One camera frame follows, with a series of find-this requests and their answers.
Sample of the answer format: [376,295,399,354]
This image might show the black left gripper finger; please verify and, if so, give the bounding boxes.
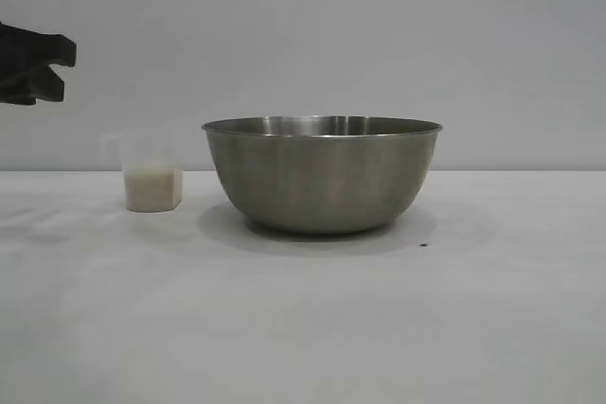
[0,67,65,108]
[0,20,78,84]

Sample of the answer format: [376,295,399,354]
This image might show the stainless steel mixing bowl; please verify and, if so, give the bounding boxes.
[201,114,445,235]

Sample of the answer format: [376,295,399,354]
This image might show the clear measuring cup with rice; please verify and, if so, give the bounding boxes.
[99,133,185,212]

